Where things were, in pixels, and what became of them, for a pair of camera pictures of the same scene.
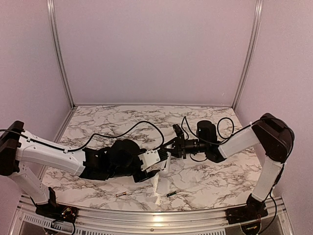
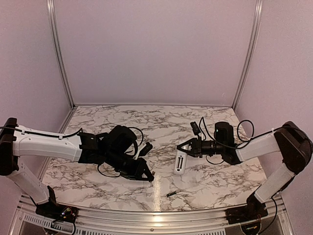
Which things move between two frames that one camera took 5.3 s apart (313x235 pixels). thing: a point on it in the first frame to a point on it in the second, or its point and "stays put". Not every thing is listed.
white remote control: (164, 166) to (181, 158)
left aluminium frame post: (51, 10) stays put
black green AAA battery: (171, 194) stays put
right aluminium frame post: (258, 11) stays put
